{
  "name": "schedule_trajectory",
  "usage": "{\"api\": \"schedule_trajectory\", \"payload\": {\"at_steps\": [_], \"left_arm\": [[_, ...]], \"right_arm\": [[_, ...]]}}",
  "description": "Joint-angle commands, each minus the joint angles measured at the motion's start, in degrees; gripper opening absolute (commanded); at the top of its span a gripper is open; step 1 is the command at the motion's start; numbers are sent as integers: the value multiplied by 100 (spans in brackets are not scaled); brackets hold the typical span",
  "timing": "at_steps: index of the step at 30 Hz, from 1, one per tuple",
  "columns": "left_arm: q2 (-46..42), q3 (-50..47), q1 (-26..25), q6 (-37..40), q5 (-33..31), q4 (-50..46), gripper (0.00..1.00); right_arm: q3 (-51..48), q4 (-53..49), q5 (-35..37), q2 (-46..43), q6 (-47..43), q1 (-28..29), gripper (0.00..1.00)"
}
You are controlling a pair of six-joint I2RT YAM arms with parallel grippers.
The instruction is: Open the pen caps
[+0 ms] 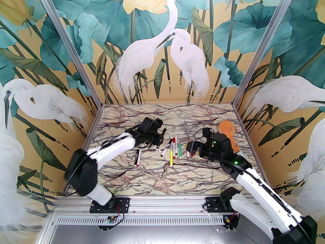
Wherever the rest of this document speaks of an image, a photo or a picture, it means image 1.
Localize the aluminium frame post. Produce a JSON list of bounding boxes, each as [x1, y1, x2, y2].
[[233, 0, 299, 105], [32, 0, 103, 105]]

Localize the orange plush toy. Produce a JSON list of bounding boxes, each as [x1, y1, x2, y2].
[[219, 120, 239, 153]]

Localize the red black power wire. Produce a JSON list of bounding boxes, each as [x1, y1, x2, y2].
[[113, 204, 125, 224], [229, 209, 241, 224]]

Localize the aluminium table edge rail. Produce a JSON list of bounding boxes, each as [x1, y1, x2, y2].
[[55, 197, 245, 215]]

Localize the grey metal base sheet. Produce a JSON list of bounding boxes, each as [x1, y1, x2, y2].
[[38, 225, 276, 244]]

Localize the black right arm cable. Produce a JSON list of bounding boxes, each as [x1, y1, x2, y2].
[[295, 220, 309, 244]]

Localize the aluminium table side rail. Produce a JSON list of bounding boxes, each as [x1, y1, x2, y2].
[[62, 105, 103, 197], [232, 105, 267, 180]]

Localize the black marker pen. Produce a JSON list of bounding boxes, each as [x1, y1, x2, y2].
[[156, 128, 167, 152], [160, 139, 173, 158]]

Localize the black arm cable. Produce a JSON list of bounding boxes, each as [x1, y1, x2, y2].
[[295, 220, 309, 244], [62, 150, 88, 196]]

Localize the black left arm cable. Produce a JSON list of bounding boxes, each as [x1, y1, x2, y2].
[[62, 150, 88, 196]]

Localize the perforated metal strip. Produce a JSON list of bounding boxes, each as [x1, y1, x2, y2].
[[52, 216, 225, 226]]

